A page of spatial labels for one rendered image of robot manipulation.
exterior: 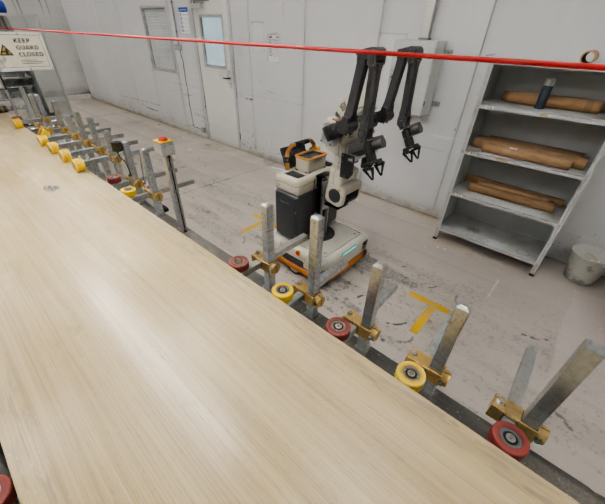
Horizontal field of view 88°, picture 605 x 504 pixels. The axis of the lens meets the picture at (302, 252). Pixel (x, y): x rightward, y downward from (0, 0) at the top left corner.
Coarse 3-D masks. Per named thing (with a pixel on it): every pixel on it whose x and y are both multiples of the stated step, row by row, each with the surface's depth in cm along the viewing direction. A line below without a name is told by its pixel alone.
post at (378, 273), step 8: (376, 264) 94; (384, 264) 94; (376, 272) 94; (384, 272) 94; (376, 280) 96; (384, 280) 98; (368, 288) 99; (376, 288) 97; (368, 296) 101; (376, 296) 98; (368, 304) 102; (376, 304) 102; (368, 312) 104; (376, 312) 106; (368, 320) 106; (368, 328) 107; (360, 344) 114; (368, 344) 115
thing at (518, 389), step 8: (528, 352) 101; (536, 352) 101; (528, 360) 99; (520, 368) 96; (528, 368) 96; (520, 376) 94; (528, 376) 94; (520, 384) 92; (512, 392) 90; (520, 392) 90; (512, 400) 88; (520, 400) 88; (504, 416) 84
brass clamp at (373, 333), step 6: (354, 312) 114; (348, 318) 111; (354, 318) 111; (360, 318) 112; (354, 324) 110; (360, 324) 109; (360, 330) 109; (366, 330) 107; (372, 330) 107; (378, 330) 107; (360, 336) 111; (366, 336) 109; (372, 336) 107; (378, 336) 110
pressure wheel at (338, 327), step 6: (330, 318) 102; (336, 318) 102; (342, 318) 102; (330, 324) 100; (336, 324) 99; (342, 324) 100; (348, 324) 100; (330, 330) 98; (336, 330) 98; (342, 330) 98; (348, 330) 98; (336, 336) 97; (342, 336) 97; (348, 336) 99
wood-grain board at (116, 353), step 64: (0, 128) 278; (0, 192) 173; (64, 192) 175; (0, 256) 125; (64, 256) 126; (128, 256) 128; (192, 256) 129; (0, 320) 98; (64, 320) 99; (128, 320) 100; (192, 320) 100; (256, 320) 101; (0, 384) 81; (64, 384) 81; (128, 384) 82; (192, 384) 82; (256, 384) 83; (320, 384) 83; (384, 384) 84; (64, 448) 69; (128, 448) 69; (192, 448) 70; (256, 448) 70; (320, 448) 70; (384, 448) 71; (448, 448) 71
